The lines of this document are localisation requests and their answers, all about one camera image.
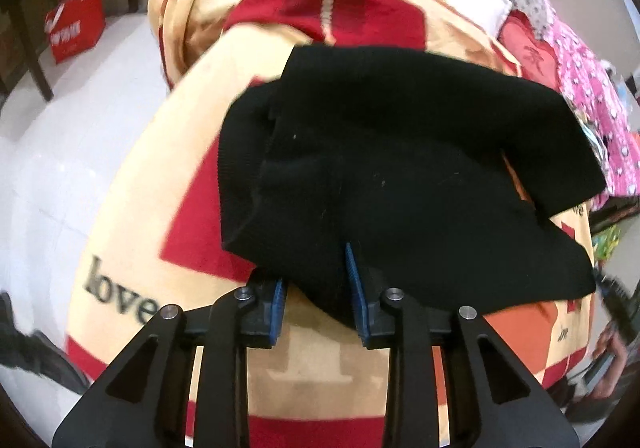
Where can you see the red orange cream love blanket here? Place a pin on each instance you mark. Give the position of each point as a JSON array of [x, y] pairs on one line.
[[158, 238]]

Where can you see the green patterned bag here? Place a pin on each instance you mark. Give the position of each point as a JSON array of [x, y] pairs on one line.
[[605, 243]]

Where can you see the black knit pants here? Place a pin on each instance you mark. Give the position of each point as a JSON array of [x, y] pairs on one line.
[[441, 175]]

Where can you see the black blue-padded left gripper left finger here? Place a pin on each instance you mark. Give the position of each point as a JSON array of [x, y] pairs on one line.
[[183, 375]]

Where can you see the pink patterned quilt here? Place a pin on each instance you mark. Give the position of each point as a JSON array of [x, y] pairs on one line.
[[587, 86]]

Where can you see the red heart-shaped cushion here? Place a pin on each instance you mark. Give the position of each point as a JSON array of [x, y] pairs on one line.
[[536, 57]]

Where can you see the red paper shopping bag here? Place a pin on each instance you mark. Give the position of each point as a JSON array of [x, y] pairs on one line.
[[73, 27]]

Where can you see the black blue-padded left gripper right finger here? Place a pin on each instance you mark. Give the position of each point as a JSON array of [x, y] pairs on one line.
[[492, 399]]

